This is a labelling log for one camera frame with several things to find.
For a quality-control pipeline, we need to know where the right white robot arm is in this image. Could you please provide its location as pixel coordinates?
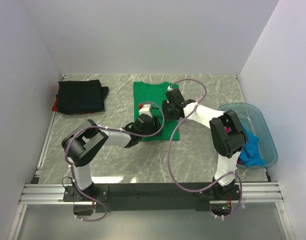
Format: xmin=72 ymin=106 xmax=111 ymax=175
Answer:
xmin=162 ymin=87 xmax=247 ymax=200

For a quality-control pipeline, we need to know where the clear blue plastic bin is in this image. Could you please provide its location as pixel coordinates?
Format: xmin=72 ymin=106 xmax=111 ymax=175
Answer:
xmin=218 ymin=103 xmax=278 ymax=169

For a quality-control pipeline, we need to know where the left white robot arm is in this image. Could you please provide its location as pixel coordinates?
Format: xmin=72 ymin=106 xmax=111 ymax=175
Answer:
xmin=61 ymin=113 xmax=164 ymax=201

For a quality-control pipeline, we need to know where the blue t shirt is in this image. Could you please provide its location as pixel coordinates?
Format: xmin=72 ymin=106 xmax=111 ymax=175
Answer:
xmin=239 ymin=127 xmax=265 ymax=167

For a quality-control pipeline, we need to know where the folded red t shirt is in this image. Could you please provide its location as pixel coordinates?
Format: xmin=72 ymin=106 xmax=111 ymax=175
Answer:
xmin=52 ymin=98 xmax=62 ymax=113

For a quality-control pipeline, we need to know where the folded black t shirt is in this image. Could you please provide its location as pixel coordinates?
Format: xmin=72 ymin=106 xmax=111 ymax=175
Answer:
xmin=56 ymin=79 xmax=109 ymax=115

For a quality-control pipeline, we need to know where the pink t shirt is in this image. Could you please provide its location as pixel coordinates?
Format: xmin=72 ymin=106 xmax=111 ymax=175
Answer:
xmin=225 ymin=127 xmax=245 ymax=166

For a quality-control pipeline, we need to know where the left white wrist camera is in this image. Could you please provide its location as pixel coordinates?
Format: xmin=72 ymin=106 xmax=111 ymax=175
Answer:
xmin=138 ymin=103 xmax=152 ymax=117

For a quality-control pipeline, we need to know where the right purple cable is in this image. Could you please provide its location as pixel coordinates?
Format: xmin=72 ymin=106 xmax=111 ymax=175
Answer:
xmin=167 ymin=78 xmax=243 ymax=219

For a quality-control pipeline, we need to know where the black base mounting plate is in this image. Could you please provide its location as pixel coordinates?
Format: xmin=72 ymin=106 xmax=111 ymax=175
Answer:
xmin=62 ymin=182 xmax=243 ymax=215

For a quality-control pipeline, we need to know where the green t shirt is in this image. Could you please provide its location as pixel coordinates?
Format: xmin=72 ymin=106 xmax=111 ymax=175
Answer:
xmin=133 ymin=81 xmax=178 ymax=142

